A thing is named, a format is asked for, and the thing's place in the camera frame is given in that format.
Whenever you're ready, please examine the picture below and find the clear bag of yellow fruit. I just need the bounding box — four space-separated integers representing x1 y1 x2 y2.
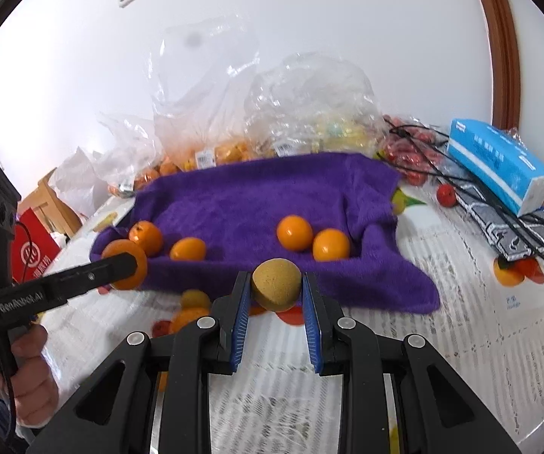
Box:
244 53 385 158

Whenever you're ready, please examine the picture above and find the round orange mandarin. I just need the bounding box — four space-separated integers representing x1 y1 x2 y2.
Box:
101 239 148 291

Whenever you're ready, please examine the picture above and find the red paper bag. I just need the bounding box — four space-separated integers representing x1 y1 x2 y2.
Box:
11 208 60 284

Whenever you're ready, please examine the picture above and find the orange mandarin in pile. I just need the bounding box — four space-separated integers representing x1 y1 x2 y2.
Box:
168 308 209 334

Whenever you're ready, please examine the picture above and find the small orange kumquat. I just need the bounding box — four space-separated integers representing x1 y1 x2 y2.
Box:
169 237 207 261

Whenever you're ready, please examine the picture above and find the brown-green round fruit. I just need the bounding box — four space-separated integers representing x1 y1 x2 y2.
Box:
251 258 302 312

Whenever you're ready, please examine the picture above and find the person's left hand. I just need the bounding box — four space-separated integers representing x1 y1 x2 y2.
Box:
11 324 59 428

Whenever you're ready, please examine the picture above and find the clear bag of kumquats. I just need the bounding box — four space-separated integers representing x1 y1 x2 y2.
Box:
148 14 259 171

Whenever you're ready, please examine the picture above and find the black cable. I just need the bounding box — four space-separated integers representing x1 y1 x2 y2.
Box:
385 120 544 280

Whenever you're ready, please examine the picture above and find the blue tissue pack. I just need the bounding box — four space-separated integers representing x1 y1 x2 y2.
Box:
447 119 544 216

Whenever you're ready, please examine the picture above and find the clear bag of mandarins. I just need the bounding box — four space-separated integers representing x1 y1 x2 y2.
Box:
92 115 179 198

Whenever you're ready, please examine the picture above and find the small yellow-green fruit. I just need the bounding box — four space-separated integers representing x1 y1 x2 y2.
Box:
179 289 211 309

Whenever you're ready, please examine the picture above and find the large orange mandarin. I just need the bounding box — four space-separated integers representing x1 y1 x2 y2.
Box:
128 220 164 257

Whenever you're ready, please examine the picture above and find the red cherry tomato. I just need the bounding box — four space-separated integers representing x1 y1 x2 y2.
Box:
436 183 458 208

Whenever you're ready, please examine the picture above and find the grey checkered cloth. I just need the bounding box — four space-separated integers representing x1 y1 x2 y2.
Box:
450 177 544 261

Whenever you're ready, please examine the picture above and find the brown wooden door frame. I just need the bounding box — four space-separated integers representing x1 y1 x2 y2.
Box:
480 0 521 130

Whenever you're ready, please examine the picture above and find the purple towel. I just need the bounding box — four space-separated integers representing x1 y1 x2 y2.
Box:
89 153 440 314

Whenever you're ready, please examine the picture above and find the pack of red tomatoes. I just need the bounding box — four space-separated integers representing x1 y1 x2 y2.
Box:
377 115 448 187

